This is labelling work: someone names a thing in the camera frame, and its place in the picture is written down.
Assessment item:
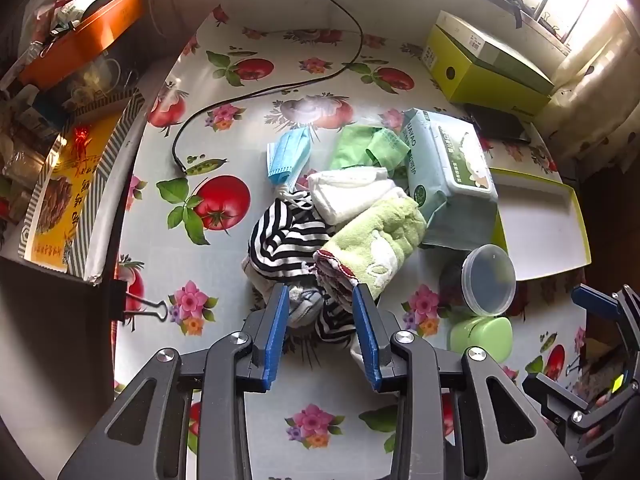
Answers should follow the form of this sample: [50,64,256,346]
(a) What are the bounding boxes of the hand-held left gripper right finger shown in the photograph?
[351,284,583,480]

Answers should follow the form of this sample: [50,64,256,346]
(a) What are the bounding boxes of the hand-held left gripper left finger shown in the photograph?
[57,284,291,480]

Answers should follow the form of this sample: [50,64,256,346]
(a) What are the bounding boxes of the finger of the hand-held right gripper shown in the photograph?
[521,371,593,426]
[571,284,640,361]

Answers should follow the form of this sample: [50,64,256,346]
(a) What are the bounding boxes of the white sock ball blue pattern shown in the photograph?
[287,287,326,328]

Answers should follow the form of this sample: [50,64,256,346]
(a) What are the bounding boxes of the green towel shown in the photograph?
[312,195,428,306]

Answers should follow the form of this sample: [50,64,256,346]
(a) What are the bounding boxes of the yellow-green tray box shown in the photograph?
[487,167,592,281]

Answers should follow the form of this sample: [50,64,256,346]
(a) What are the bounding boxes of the black white striped garment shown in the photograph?
[242,190,371,351]

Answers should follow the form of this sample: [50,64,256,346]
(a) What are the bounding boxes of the white towel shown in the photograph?
[306,166,408,226]

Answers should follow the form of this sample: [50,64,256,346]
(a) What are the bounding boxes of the blue face mask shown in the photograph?
[266,127,312,188]

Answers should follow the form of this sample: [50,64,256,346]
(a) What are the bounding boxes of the green cloth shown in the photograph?
[327,125,411,178]

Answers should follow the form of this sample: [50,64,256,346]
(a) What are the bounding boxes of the clear round plastic container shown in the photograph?
[440,243,517,317]

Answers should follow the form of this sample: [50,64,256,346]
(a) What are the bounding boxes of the black binder clip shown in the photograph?
[102,280,169,333]

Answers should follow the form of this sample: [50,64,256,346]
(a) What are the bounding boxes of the wet wipes pack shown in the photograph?
[400,107,501,251]

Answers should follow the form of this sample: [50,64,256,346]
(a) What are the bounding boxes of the black phone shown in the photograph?
[462,102,531,143]

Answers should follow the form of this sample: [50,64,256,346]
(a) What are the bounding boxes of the white lace curtain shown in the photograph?
[530,0,640,181]

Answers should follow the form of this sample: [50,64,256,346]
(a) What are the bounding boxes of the yellow-green cardboard box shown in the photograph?
[422,25,556,116]

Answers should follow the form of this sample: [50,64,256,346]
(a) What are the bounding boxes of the printed yellow box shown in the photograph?
[17,90,146,281]

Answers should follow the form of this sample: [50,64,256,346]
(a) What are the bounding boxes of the fruit print tablecloth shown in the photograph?
[112,7,591,480]

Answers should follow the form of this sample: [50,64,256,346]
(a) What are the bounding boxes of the white and green box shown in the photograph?
[434,9,556,96]

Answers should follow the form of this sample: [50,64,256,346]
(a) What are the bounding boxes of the glass mug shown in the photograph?
[70,57,123,101]

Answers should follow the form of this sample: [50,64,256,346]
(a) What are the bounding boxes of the black cable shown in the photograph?
[171,0,365,171]

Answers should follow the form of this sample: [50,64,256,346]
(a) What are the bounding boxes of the black strap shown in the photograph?
[502,0,523,31]

